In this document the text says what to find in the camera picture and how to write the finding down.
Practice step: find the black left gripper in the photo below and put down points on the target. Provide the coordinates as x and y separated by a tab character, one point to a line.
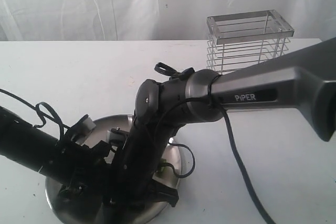
76	165

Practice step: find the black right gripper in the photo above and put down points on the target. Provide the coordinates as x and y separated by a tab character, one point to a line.
134	165

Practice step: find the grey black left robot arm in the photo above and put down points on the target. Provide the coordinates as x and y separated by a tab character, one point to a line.
23	143

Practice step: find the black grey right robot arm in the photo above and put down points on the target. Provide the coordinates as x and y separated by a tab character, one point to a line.
303	79

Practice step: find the green vegetable piece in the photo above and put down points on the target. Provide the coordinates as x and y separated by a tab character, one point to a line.
161	167

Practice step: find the white backdrop curtain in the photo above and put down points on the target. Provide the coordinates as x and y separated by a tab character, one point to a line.
25	20

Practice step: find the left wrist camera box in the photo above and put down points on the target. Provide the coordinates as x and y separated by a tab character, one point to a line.
80	131

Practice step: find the metal wire utensil rack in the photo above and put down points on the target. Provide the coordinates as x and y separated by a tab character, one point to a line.
237	41

